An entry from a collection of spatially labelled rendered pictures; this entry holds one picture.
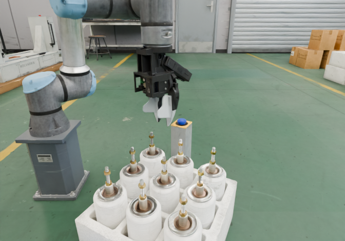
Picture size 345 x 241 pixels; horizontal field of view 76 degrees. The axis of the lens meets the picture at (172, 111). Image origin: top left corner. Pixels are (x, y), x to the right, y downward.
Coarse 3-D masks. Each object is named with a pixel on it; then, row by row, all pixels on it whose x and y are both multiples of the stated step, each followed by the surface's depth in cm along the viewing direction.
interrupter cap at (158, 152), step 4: (148, 148) 87; (156, 148) 87; (144, 152) 84; (148, 152) 85; (156, 152) 85; (160, 152) 84; (144, 156) 82; (148, 156) 82; (152, 156) 82; (156, 156) 81
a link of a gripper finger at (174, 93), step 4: (176, 84) 55; (172, 88) 55; (176, 88) 55; (168, 92) 56; (172, 92) 55; (176, 92) 55; (172, 96) 56; (176, 96) 55; (172, 100) 56; (176, 100) 56; (172, 104) 57; (176, 104) 57; (172, 108) 57; (176, 108) 58
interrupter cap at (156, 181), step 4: (156, 176) 71; (160, 176) 71; (168, 176) 71; (172, 176) 71; (152, 180) 69; (156, 180) 69; (160, 180) 70; (168, 180) 70; (172, 180) 69; (176, 180) 69; (156, 184) 68; (160, 184) 68; (164, 184) 68; (168, 184) 68; (172, 184) 68; (160, 188) 66; (164, 188) 66; (168, 188) 66
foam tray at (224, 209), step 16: (224, 192) 81; (176, 208) 68; (224, 208) 68; (80, 224) 64; (96, 224) 63; (224, 224) 68; (80, 240) 67; (96, 240) 63; (112, 240) 58; (128, 240) 58; (160, 240) 58; (208, 240) 58; (224, 240) 76
